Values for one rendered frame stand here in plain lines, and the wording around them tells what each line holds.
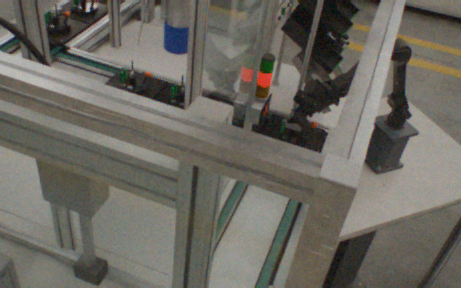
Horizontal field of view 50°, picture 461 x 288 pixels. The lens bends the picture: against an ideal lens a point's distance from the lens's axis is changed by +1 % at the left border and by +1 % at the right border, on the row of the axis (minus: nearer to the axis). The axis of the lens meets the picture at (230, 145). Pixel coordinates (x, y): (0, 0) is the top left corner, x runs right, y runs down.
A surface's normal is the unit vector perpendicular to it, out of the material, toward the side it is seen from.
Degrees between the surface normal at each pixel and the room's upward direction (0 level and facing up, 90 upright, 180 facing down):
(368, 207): 0
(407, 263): 0
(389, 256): 0
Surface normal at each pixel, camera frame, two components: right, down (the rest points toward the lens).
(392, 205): 0.11, -0.76
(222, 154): -0.35, 0.58
